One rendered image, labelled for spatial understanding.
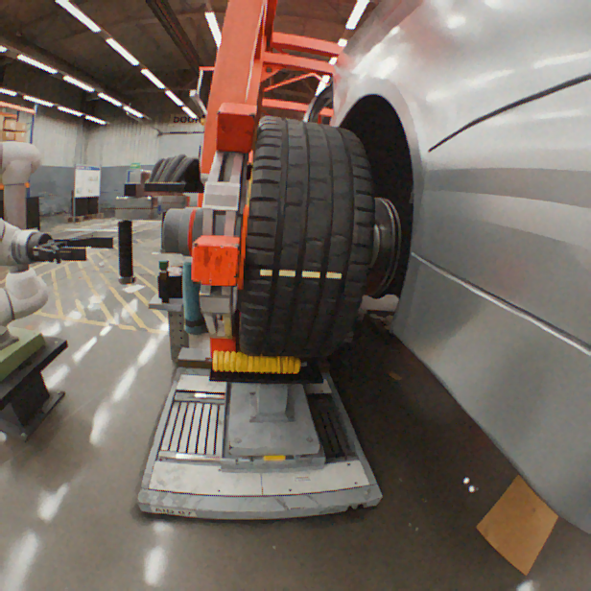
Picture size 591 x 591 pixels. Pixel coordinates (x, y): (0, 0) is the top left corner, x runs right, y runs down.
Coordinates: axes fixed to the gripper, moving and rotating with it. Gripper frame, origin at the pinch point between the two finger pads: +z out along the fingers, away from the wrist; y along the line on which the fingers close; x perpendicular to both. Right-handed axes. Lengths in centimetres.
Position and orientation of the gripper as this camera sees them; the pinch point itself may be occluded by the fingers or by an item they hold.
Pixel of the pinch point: (96, 248)
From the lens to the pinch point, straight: 73.0
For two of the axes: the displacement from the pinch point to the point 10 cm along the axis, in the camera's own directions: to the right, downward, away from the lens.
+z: 9.8, 0.6, 1.8
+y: 1.5, 3.5, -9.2
